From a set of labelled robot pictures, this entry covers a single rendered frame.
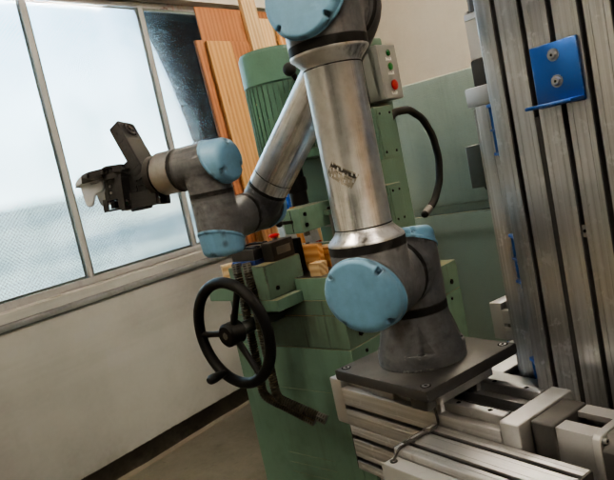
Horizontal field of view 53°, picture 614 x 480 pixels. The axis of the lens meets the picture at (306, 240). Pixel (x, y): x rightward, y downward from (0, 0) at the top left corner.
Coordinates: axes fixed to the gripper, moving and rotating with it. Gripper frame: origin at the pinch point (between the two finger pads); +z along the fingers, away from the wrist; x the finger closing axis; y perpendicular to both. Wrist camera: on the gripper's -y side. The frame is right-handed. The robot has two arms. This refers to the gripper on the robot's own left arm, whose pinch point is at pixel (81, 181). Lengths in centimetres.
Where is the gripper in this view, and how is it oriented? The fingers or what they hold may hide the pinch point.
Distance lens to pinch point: 126.7
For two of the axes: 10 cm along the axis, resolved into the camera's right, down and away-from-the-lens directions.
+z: -8.6, 1.2, 4.9
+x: 4.8, -0.7, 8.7
